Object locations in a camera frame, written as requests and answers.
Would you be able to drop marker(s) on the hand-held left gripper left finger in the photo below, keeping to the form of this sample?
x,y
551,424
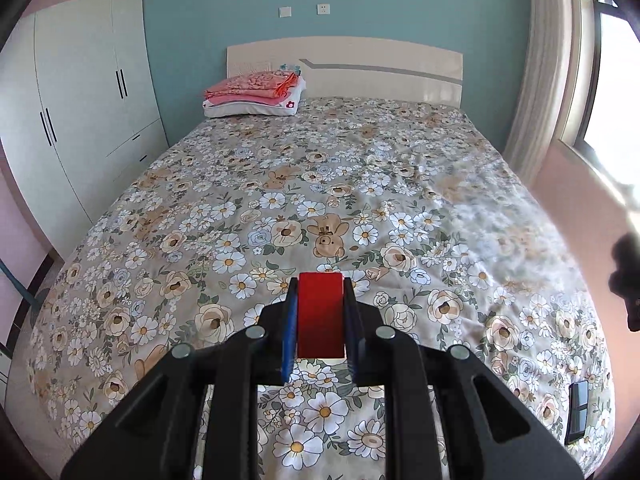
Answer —
x,y
289,332

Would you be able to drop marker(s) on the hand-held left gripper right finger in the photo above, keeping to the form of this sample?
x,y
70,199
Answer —
x,y
351,332

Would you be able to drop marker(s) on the red block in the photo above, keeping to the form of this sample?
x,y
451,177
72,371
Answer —
x,y
320,315

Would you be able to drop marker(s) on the black phone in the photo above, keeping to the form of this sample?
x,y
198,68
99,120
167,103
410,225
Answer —
x,y
577,412

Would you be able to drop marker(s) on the floral bedspread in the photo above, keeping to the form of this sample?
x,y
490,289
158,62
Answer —
x,y
325,185

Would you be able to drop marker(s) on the window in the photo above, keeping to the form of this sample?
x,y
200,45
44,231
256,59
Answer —
x,y
610,85

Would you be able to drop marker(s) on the white curtain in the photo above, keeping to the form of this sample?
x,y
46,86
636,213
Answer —
x,y
540,70

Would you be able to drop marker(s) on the white pillow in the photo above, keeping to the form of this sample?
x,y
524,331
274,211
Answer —
x,y
260,109

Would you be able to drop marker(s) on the folded pink clothes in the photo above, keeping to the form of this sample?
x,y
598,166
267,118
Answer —
x,y
250,87

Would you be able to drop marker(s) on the cream headboard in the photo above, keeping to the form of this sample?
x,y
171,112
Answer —
x,y
380,67

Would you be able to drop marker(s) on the white wardrobe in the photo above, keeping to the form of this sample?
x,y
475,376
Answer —
x,y
80,110

